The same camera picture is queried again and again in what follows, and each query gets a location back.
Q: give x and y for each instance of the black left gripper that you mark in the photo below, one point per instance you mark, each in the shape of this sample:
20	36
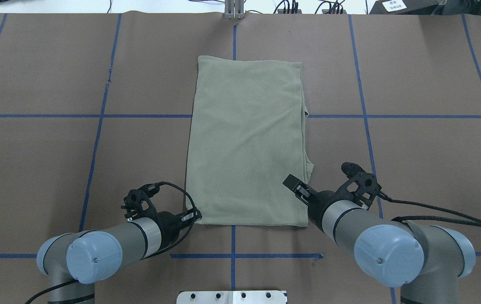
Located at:
169	223

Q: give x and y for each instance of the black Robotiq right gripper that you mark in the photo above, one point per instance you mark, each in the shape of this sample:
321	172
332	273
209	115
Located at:
319	202

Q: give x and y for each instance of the olive green long-sleeve shirt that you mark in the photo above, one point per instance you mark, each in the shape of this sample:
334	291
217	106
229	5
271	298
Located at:
247	135

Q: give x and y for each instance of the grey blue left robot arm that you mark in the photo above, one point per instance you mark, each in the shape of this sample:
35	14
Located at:
74	262

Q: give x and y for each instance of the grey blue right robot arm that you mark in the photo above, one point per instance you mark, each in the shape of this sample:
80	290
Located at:
424	261

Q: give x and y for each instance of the black box white label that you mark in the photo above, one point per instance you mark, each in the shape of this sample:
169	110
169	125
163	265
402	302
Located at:
405	7

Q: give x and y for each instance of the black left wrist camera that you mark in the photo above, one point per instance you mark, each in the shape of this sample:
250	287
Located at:
138	204

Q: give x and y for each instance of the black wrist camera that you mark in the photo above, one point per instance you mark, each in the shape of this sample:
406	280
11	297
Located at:
361	187
138	204

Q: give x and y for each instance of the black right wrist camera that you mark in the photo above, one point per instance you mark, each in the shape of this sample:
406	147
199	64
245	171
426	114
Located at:
361	187

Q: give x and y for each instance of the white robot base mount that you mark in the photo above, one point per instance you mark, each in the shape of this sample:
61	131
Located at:
233	297

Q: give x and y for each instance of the aluminium frame post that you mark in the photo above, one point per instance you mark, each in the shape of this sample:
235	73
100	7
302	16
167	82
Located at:
234	9

